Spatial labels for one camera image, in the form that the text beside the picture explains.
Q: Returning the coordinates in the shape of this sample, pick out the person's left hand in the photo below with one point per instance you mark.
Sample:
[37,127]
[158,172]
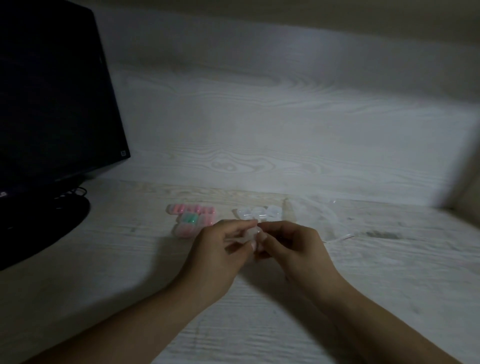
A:
[210,258]

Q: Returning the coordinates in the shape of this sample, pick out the person's right hand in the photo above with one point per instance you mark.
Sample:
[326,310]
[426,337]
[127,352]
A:
[300,258]

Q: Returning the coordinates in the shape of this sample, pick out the person's left fingers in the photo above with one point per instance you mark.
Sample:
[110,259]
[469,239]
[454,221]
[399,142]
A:
[240,228]

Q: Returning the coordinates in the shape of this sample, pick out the person's right fingers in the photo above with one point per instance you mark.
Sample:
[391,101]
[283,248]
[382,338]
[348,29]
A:
[275,240]

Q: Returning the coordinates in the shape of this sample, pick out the small clear plastic box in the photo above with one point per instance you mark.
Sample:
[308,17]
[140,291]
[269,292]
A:
[253,234]

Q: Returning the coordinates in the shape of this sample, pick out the person's right forearm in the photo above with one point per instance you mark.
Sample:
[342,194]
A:
[378,326]

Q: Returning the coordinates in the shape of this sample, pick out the person's left forearm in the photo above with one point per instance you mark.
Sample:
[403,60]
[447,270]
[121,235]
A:
[123,326]

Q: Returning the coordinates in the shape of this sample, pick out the empty clear plastic box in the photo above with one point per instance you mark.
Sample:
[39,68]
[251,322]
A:
[258,212]
[274,213]
[242,214]

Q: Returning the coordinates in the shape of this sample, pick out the clear plastic bag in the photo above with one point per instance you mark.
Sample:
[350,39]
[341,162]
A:
[318,215]

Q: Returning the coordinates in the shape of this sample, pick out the clear box with green earplugs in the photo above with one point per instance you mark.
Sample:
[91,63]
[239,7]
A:
[189,218]

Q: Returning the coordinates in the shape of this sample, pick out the black monitor stand base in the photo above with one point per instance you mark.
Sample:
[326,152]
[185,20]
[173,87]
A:
[41,225]

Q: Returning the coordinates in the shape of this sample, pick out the black computer monitor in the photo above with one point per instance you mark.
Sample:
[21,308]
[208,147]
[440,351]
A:
[48,93]

